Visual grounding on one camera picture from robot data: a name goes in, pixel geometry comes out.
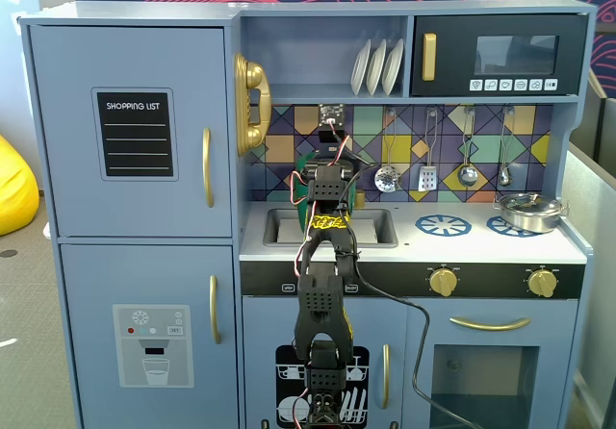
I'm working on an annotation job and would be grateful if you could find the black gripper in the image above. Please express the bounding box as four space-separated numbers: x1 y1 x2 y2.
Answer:
312 129 360 173

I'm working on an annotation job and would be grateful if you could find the steel pot with lid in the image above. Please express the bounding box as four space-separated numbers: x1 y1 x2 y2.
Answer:
492 191 570 235

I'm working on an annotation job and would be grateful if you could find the metal skimmer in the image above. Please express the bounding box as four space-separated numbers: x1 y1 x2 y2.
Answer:
373 106 401 193

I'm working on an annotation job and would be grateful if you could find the grey sink basin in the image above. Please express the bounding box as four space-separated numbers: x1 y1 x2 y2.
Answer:
262 207 400 249

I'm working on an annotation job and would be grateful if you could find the gold toy telephone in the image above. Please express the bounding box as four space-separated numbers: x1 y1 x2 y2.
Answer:
233 52 273 158

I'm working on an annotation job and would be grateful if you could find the white toy plate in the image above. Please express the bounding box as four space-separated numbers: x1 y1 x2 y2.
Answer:
365 38 388 97
349 38 373 97
381 38 406 97

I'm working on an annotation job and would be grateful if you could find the metal slotted spatula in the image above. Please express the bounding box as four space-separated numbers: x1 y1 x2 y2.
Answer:
417 107 440 193

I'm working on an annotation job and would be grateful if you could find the metal ladle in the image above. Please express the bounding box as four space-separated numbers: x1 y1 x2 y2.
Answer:
456 105 480 188

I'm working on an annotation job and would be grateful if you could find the blue dishwasher door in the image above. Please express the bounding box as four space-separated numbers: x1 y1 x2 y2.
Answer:
241 296 408 429

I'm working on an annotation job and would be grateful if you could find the gold stove knob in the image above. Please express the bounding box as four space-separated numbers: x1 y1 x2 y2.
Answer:
527 268 558 299
428 266 459 298

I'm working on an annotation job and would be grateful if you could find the metal spoon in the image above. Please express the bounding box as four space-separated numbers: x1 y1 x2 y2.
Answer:
497 105 515 189

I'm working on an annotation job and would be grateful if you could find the black shopping list board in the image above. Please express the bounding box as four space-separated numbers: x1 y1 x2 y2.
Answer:
90 87 180 184

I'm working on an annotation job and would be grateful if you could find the black toy microwave door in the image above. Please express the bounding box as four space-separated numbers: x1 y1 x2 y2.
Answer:
409 13 590 99

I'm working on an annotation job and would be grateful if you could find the blue toy kitchen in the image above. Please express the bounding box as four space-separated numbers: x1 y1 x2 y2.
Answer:
18 0 599 429

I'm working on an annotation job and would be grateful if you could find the blue fridge door with chalkboard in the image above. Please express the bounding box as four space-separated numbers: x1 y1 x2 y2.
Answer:
29 25 234 239

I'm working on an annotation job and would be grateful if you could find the blue fridge door with dispenser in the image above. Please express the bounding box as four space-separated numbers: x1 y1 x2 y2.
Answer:
59 243 240 429

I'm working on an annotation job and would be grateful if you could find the blue oven door with window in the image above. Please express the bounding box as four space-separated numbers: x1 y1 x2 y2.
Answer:
406 298 579 429

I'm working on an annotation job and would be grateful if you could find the pale blue desk divider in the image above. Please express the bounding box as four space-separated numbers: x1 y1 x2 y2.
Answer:
565 70 616 429

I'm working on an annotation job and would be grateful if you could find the yellow beanbag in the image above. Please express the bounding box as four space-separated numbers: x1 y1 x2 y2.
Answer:
0 134 40 237

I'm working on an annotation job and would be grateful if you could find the small wrist camera board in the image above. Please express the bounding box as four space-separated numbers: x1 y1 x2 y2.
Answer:
318 103 347 130

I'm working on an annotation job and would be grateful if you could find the long gold fridge handle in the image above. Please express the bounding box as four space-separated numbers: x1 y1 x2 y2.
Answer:
201 127 216 209

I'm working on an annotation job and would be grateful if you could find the gold microwave handle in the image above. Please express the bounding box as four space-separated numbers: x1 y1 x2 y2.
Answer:
422 32 439 83

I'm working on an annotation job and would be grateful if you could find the short gold fridge handle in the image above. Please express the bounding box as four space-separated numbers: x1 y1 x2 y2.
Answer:
208 274 223 345

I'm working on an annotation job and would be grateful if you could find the black camera cable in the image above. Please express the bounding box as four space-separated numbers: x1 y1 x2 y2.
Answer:
344 250 478 429

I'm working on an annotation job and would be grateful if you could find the gold dishwasher handle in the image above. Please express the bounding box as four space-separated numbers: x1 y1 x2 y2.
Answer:
380 343 392 411

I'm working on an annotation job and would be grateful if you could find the gold oven handle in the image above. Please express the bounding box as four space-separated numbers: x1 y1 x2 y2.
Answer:
449 315 532 332

